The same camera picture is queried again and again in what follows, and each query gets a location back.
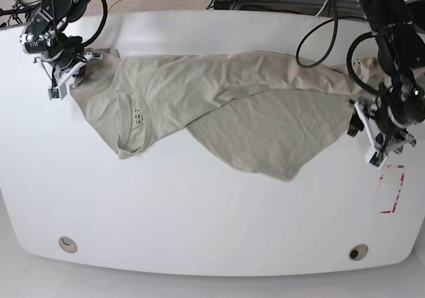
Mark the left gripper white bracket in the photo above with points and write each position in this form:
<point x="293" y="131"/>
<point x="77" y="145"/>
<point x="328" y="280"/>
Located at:
<point x="363" y="113"/>

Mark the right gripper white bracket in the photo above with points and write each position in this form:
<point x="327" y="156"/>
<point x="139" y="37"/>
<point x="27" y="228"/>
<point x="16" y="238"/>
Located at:
<point x="63" y="68"/>

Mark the beige T-shirt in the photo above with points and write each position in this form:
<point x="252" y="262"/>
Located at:
<point x="258" y="112"/>

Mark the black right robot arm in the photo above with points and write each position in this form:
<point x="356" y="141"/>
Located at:
<point x="45" y="38"/>

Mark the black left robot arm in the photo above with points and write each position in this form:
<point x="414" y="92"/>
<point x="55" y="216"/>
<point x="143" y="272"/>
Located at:
<point x="400" y="51"/>

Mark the red tape rectangle marking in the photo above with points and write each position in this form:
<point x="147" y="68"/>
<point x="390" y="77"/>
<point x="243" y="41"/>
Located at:
<point x="389" y="188"/>

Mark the right table grommet hole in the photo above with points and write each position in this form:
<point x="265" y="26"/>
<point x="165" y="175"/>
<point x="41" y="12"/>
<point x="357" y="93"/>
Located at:
<point x="358" y="252"/>

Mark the table grommet hole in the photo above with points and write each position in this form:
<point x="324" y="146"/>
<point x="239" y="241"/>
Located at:
<point x="358" y="252"/>
<point x="68" y="245"/>

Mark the left table grommet hole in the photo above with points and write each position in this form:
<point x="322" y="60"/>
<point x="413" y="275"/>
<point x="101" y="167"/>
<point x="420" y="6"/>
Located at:
<point x="68" y="245"/>

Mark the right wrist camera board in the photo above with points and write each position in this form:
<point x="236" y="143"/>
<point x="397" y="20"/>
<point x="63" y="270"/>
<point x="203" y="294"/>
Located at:
<point x="54" y="93"/>

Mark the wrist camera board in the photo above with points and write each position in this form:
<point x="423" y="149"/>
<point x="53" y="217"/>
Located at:
<point x="377" y="159"/>
<point x="54" y="93"/>

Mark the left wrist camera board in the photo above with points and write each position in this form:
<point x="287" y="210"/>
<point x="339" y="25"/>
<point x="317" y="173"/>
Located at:
<point x="377" y="159"/>

